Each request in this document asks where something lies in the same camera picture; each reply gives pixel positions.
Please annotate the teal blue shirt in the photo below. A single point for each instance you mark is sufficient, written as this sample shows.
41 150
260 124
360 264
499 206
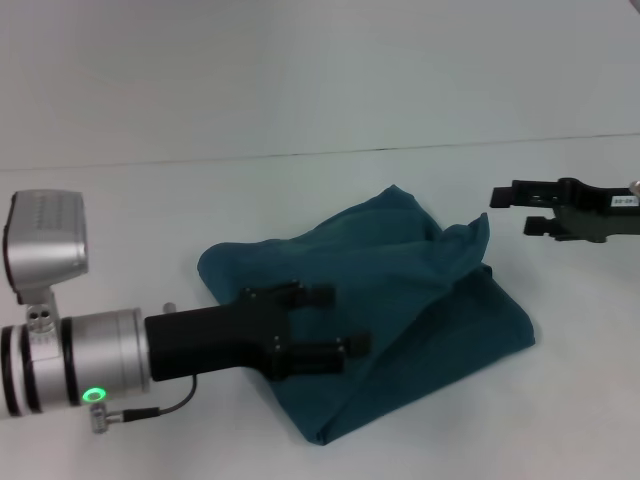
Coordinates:
410 300

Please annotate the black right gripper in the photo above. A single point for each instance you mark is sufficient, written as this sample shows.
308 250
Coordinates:
600 215

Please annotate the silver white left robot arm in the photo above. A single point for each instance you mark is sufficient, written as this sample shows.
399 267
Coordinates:
75 360

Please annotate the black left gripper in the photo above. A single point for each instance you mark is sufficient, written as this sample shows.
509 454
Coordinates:
220 340

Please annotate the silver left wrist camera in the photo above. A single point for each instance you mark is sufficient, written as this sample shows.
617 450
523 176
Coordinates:
45 240

